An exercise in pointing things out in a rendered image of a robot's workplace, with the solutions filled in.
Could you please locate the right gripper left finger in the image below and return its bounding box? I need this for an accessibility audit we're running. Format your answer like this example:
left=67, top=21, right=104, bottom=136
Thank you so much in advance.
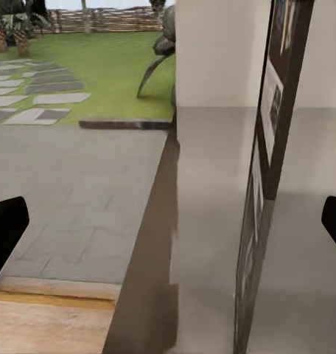
left=0, top=196, right=29, bottom=270

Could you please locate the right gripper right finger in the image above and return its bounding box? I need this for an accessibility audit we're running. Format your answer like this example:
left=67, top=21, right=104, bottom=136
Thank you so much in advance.
left=321, top=196, right=336, bottom=242

